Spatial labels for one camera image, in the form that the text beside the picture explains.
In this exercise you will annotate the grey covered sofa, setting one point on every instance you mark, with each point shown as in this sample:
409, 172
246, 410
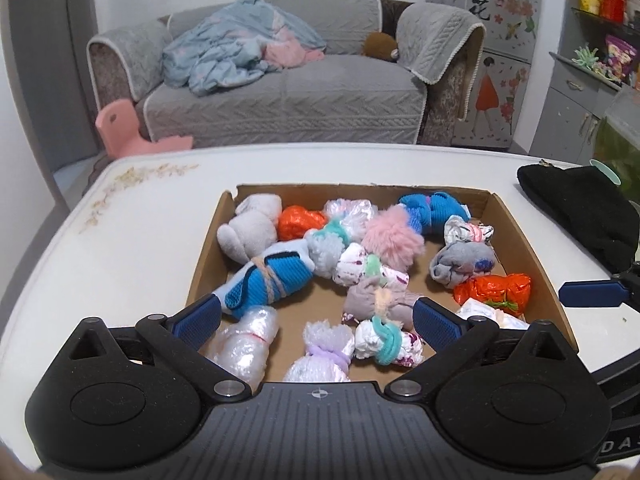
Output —
300, 105

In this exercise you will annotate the white plastic bag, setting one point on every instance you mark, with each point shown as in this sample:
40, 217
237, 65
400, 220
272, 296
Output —
492, 317

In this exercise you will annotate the pink cloth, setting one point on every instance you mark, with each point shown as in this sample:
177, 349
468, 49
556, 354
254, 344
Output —
287, 55

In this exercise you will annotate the mauve sock with rubber band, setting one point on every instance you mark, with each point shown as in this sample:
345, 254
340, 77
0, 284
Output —
370, 305

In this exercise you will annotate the patterned white bag pink tie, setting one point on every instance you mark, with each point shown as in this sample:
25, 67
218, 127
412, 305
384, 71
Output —
467, 232

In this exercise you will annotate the white and blue sock bundle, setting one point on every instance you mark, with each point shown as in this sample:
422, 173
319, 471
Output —
270, 280

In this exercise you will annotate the brown plush toy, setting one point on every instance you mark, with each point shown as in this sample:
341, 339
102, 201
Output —
380, 46

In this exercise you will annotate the black knit hat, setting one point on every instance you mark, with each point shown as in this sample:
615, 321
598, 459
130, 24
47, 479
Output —
575, 210

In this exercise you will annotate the grey fridge with flower stickers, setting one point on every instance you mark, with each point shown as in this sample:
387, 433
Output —
495, 85

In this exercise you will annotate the yellow container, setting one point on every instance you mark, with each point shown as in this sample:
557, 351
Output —
589, 1

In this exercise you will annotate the patterned white bag teal band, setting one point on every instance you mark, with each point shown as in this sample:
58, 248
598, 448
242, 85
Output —
370, 342

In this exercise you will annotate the orange bag with green tie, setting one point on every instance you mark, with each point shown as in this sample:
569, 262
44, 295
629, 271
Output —
495, 292

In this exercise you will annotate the large clear plastic bag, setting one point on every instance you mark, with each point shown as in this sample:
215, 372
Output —
245, 340

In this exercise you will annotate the grey door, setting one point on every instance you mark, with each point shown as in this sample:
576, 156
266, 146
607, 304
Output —
50, 85

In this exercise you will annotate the clear bag with teal band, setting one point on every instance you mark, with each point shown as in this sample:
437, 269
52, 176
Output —
325, 255

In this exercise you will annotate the light blue blanket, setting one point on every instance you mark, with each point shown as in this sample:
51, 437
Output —
225, 50

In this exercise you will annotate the red container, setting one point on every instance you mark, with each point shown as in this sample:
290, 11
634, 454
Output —
612, 5

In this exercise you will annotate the pink plastic child chair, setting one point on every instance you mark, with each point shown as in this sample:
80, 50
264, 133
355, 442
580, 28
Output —
120, 130

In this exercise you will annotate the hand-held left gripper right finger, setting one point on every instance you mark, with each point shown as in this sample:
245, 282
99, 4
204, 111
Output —
437, 322

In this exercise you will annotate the purple snack packet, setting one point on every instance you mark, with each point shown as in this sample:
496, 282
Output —
620, 57

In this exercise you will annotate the grey cabinet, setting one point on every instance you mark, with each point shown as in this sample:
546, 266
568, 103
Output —
560, 110

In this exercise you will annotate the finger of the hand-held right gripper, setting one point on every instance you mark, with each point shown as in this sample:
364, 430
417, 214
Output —
590, 294

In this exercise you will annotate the pink fluffy ball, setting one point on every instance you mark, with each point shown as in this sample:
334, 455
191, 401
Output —
392, 240

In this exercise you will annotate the orange plastic bag ball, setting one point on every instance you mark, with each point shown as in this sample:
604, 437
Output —
300, 222

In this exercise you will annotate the white socks bundle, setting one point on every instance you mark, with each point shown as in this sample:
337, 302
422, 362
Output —
250, 230

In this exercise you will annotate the green plastic spiky toy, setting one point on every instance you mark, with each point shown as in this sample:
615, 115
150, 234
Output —
586, 57

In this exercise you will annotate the brown cardboard box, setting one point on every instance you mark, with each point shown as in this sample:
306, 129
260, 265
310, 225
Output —
289, 325

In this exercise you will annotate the teal round lid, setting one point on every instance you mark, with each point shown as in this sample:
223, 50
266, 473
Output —
607, 170

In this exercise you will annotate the patterned white bag purple tie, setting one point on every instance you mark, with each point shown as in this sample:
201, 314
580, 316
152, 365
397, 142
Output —
320, 360

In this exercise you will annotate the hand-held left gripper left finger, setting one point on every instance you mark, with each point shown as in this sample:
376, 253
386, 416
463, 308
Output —
195, 320

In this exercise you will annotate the grey sock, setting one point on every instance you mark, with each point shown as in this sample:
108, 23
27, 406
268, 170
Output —
460, 262

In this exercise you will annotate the glass fish tank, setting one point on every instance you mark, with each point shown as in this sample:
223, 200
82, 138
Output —
622, 140

